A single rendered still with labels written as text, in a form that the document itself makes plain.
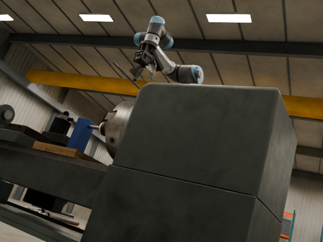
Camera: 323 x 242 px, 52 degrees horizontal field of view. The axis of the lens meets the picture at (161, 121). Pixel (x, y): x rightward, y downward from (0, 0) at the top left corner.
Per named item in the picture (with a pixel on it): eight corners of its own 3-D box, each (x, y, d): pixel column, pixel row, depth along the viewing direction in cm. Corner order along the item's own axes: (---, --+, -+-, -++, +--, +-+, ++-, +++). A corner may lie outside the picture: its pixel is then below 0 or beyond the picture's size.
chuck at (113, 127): (149, 172, 170) (164, 114, 177) (111, 157, 144) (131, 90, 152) (135, 169, 175) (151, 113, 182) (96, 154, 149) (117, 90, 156)
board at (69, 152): (118, 180, 178) (120, 173, 179) (73, 157, 150) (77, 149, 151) (78, 170, 194) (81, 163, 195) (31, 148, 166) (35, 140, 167)
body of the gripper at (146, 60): (131, 62, 167) (138, 41, 169) (143, 69, 172) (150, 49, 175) (142, 60, 161) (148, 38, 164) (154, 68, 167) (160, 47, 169)
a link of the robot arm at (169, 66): (171, 69, 228) (136, 26, 188) (186, 70, 222) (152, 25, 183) (167, 85, 225) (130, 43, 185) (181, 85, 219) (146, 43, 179)
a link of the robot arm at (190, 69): (176, 147, 223) (185, 66, 221) (196, 151, 215) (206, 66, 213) (167, 148, 213) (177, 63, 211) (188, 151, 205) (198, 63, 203)
